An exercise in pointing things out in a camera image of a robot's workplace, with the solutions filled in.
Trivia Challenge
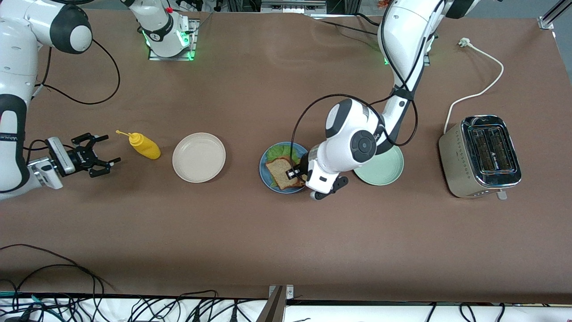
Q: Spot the brown bread slice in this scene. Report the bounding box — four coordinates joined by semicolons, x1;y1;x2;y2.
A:
265;157;307;191

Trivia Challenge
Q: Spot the green lettuce leaf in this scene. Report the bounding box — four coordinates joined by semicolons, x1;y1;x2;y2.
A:
266;145;304;191

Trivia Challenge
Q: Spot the yellow mustard squeeze bottle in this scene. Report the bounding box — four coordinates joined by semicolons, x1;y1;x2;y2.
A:
116;130;161;160

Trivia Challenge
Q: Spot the blue plate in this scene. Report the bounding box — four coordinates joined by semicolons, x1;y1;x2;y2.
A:
259;142;313;194

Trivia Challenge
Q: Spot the mint green plate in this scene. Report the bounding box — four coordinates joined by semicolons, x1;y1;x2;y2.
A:
353;145;404;186

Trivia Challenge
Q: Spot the beige plate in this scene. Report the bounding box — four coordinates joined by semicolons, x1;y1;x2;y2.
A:
172;132;227;183

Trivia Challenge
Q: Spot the silver two-slot toaster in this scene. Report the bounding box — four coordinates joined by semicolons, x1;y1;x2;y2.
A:
438;115;522;200

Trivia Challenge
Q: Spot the grey metal box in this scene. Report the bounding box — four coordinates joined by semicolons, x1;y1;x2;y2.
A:
261;0;328;14

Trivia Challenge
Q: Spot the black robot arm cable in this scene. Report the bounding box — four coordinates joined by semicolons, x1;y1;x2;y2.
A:
290;0;441;177
34;38;121;106

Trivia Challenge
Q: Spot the long black table cable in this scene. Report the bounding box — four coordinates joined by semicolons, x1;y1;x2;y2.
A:
0;244;114;296

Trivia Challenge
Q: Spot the aluminium profile bracket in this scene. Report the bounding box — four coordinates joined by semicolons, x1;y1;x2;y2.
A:
256;285;294;322

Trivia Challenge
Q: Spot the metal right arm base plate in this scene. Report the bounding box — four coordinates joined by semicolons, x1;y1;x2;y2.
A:
148;19;199;61

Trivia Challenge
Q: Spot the black base power cable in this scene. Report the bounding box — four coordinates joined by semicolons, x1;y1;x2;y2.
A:
308;13;385;38

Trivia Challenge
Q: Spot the black floor cable tangle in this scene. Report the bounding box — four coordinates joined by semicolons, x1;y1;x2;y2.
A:
0;288;269;322

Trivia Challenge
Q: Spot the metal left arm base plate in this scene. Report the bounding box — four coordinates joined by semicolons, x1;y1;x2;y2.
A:
382;42;432;66

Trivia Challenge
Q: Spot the white toaster power cable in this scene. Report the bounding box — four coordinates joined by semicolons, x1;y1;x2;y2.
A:
444;38;505;135

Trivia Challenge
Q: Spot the aluminium corner post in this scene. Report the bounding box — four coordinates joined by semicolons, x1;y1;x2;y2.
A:
538;0;572;31

